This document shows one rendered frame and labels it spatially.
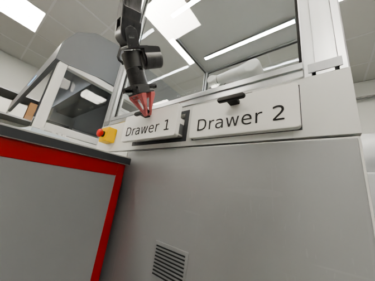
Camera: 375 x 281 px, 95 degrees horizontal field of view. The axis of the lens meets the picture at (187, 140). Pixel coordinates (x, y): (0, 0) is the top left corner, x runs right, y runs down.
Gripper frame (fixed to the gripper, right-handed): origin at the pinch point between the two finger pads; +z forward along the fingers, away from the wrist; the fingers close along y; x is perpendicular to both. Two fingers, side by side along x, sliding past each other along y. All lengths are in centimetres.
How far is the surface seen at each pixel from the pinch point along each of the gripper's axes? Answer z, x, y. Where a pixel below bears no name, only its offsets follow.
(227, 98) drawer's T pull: 1.5, -28.2, 2.4
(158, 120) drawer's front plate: 3.0, -3.1, 1.1
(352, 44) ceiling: -26, -94, 296
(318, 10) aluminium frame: -14, -48, 20
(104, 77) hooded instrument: -36, 82, 41
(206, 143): 12.7, -19.8, 1.2
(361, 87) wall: 39, -112, 370
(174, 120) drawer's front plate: 4.1, -11.0, 0.3
